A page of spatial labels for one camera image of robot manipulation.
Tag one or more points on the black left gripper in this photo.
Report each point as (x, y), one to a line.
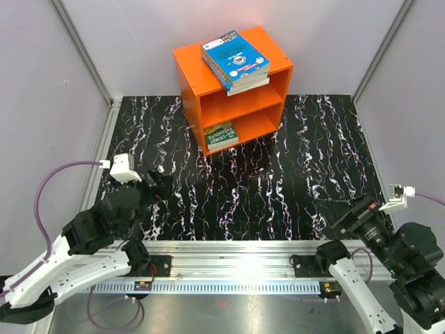
(164, 187)

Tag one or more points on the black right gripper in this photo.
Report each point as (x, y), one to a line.
(334, 211)

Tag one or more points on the dark green book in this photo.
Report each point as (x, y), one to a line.
(220, 136)

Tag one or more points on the blue back-cover book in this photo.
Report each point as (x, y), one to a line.
(227, 46)

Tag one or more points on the blue 26-Storey Treehouse book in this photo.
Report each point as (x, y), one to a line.
(239, 71)

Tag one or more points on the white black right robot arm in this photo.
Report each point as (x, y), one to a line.
(406, 258)

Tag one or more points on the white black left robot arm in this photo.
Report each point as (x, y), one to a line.
(98, 244)

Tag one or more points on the right small circuit board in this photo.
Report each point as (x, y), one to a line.
(331, 291)

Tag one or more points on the small circuit board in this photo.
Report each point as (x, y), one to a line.
(331, 291)
(143, 286)

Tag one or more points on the left small circuit board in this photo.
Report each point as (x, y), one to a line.
(143, 286)

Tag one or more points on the orange wooden shelf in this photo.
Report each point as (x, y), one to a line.
(254, 113)

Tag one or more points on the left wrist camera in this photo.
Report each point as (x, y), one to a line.
(122, 168)

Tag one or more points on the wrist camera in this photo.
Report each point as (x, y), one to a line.
(398, 198)
(122, 168)

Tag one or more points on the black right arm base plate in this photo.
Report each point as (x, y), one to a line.
(305, 266)

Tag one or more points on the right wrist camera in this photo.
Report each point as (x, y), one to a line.
(398, 198)

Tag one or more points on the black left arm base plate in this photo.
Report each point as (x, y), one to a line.
(162, 265)

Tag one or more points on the aluminium front rail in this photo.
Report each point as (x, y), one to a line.
(250, 261)

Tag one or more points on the left aluminium frame post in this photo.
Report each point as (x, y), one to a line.
(77, 43)

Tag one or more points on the aluminium frame post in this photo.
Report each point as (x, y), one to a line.
(77, 43)
(390, 35)

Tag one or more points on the white slotted cable duct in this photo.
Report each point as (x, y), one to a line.
(299, 287)

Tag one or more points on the right aluminium frame post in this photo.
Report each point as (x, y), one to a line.
(390, 35)

